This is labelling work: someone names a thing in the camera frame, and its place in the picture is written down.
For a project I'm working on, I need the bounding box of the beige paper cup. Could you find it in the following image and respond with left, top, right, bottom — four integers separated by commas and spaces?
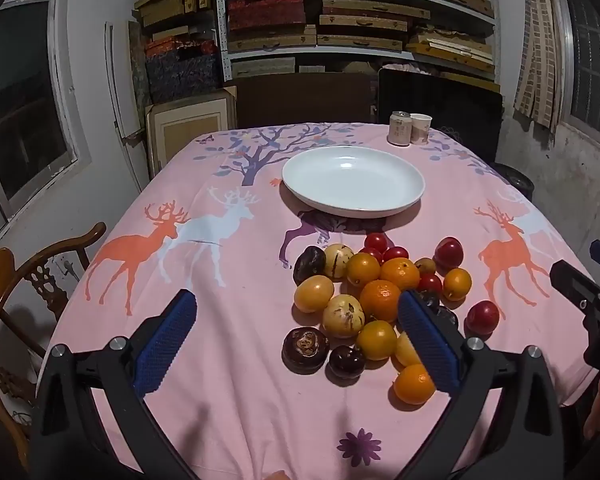
410, 113, 433, 147

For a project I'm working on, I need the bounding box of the red plum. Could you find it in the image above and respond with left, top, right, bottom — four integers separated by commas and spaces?
433, 237, 465, 269
466, 300, 501, 336

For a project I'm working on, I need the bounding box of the white plate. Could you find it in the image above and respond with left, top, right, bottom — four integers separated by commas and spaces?
281, 145, 426, 218

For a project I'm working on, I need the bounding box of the yellow pepino melon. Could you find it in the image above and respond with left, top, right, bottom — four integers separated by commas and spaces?
322, 294, 366, 337
394, 331, 423, 367
322, 243, 355, 281

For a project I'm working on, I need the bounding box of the white framed barred window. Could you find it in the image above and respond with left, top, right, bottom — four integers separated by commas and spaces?
555, 0, 600, 141

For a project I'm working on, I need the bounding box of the dark purple mangosteen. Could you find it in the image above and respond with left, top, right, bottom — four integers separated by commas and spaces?
282, 327, 330, 375

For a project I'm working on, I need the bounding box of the white framed dark window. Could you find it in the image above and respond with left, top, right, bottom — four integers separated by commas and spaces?
0, 0, 88, 241

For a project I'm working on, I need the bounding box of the pink deer print tablecloth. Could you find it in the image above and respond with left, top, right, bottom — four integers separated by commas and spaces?
42, 121, 598, 480

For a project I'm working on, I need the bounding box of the beige framed panel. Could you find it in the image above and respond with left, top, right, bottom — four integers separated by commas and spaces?
145, 86, 238, 181

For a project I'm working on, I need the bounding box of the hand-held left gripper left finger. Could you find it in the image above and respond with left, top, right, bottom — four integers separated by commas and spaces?
27, 287, 201, 480

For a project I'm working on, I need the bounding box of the pile of patterned gift boxes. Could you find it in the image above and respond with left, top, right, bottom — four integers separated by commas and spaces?
134, 0, 221, 103

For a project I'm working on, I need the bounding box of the white leaning board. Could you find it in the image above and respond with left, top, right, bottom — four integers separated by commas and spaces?
105, 20, 148, 196

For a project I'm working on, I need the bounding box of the beige patterned hanging cloth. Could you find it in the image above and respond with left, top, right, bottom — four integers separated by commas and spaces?
512, 0, 563, 128

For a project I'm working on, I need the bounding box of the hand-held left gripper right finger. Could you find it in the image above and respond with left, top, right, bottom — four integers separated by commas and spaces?
395, 289, 566, 480

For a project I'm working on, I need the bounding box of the brown cardboard sheet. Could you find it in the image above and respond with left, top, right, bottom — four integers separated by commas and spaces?
235, 72, 378, 128

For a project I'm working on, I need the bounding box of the beige beverage can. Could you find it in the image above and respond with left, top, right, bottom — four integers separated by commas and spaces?
388, 111, 412, 147

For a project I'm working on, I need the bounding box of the orange tangerine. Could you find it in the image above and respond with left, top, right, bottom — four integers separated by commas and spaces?
392, 364, 437, 406
380, 257, 421, 292
359, 280, 402, 323

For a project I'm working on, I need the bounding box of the white metal shelf rack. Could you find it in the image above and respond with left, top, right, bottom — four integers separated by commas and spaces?
215, 0, 501, 83

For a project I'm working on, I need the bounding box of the black round stool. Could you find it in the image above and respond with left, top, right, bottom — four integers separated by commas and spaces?
495, 162, 533, 198

